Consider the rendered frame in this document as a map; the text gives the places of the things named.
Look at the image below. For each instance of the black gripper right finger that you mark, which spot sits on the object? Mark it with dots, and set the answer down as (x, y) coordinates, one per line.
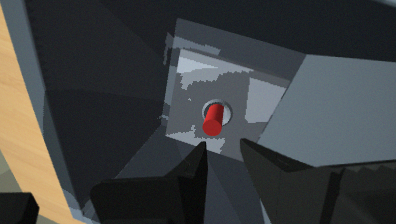
(293, 192)

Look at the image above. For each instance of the grey plate with hole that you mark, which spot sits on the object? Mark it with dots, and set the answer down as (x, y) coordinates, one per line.
(248, 93)

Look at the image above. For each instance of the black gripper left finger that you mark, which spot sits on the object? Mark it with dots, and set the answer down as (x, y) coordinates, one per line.
(179, 195)

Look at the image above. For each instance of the red peg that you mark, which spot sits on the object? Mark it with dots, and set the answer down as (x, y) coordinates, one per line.
(212, 125)

